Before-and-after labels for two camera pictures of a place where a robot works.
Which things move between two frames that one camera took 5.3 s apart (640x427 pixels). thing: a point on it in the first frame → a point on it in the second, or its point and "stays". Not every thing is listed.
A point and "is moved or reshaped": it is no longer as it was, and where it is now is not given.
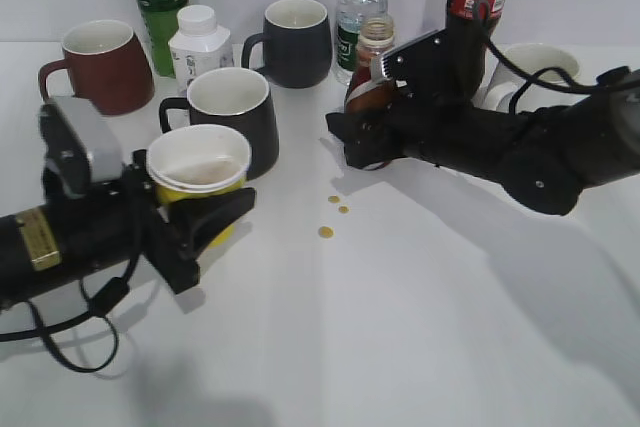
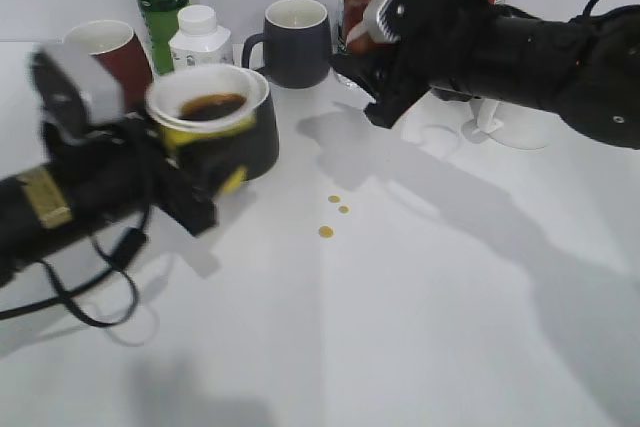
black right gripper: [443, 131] → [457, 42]
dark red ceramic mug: [107, 66] stays
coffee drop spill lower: [326, 232] stays
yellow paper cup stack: [197, 161] is moved or reshaped
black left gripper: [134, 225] → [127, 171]
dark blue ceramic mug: [298, 46] stays
